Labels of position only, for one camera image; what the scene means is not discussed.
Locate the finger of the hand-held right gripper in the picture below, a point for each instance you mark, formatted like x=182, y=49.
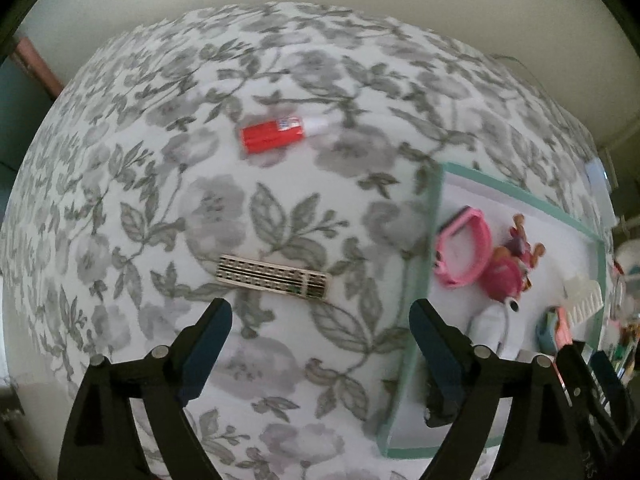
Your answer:
x=612, y=385
x=582, y=385

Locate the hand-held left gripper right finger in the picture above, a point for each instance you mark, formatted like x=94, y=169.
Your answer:
x=440, y=355

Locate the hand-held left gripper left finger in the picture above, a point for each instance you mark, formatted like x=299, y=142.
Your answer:
x=206, y=355

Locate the black toy car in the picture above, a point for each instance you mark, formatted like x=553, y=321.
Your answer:
x=435, y=412

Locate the pink and teal toy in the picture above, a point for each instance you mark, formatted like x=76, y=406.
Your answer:
x=552, y=327

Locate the white comb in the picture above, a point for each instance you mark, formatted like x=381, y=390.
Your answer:
x=582, y=300

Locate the pink wrist band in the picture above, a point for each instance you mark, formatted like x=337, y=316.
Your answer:
x=462, y=247

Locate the pink doll toy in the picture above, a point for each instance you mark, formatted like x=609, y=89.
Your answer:
x=515, y=265

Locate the teal rimmed white tray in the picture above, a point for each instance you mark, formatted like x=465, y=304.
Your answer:
x=500, y=195

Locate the colourful toys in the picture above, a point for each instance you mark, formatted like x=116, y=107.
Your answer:
x=627, y=310

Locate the grey floral blanket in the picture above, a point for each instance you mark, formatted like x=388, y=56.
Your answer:
x=200, y=210

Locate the white power strip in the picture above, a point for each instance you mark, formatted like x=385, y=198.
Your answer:
x=597, y=174

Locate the red glue tube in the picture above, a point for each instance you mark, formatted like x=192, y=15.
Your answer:
x=272, y=135

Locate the dark teal board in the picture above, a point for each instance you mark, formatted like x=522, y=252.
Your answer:
x=17, y=120

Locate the brown wooden frame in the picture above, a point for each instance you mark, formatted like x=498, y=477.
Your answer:
x=37, y=65

